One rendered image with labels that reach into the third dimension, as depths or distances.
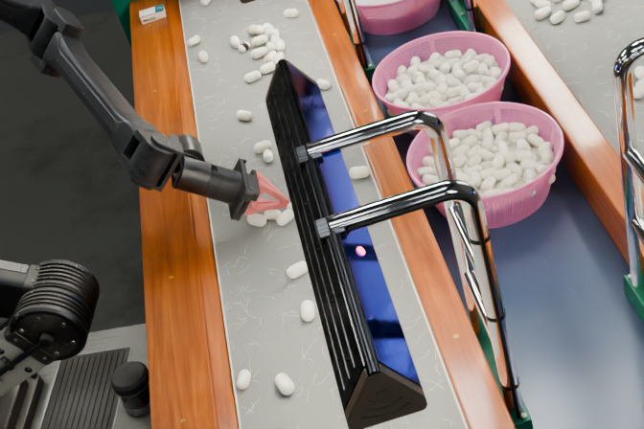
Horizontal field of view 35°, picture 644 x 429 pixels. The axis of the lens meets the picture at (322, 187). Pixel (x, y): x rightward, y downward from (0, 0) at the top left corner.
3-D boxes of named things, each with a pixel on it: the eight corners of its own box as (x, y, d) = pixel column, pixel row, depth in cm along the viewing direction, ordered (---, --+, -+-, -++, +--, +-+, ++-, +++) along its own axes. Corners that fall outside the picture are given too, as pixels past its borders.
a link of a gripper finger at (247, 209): (291, 172, 181) (242, 157, 177) (298, 195, 175) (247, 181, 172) (276, 202, 184) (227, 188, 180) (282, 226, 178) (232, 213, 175)
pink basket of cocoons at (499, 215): (439, 260, 170) (428, 217, 164) (401, 170, 191) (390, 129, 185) (593, 213, 169) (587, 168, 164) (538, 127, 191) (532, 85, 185)
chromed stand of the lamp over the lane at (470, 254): (401, 480, 138) (318, 236, 112) (369, 373, 154) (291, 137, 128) (536, 438, 138) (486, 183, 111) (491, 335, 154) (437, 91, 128)
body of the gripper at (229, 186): (249, 159, 178) (209, 147, 175) (256, 193, 170) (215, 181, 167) (234, 189, 181) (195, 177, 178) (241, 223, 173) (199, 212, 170)
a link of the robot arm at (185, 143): (128, 183, 168) (152, 140, 165) (125, 150, 178) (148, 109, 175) (194, 209, 173) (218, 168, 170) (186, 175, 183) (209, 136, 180)
